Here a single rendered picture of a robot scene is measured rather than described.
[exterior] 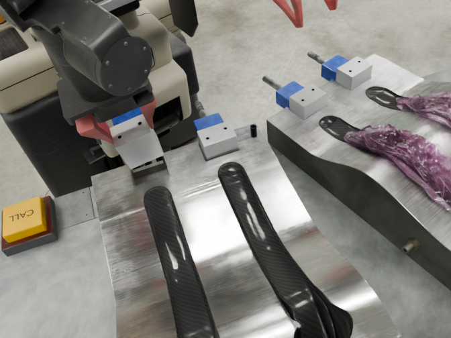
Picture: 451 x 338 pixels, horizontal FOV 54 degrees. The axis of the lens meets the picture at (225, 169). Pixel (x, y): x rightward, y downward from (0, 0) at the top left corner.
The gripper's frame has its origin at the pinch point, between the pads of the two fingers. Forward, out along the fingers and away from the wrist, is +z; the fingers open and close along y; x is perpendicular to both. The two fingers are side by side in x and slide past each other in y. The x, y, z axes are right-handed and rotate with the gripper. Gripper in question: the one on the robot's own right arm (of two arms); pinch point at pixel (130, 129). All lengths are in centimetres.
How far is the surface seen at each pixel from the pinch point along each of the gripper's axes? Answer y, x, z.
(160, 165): 0.9, 0.3, 10.3
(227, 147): 11.0, -3.0, 8.3
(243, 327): 4.2, -28.9, 0.6
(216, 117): 11.6, 3.6, 8.9
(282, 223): 13.1, -17.2, 8.3
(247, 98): 38, 96, 118
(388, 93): 40.2, 0.6, 17.5
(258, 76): 49, 109, 121
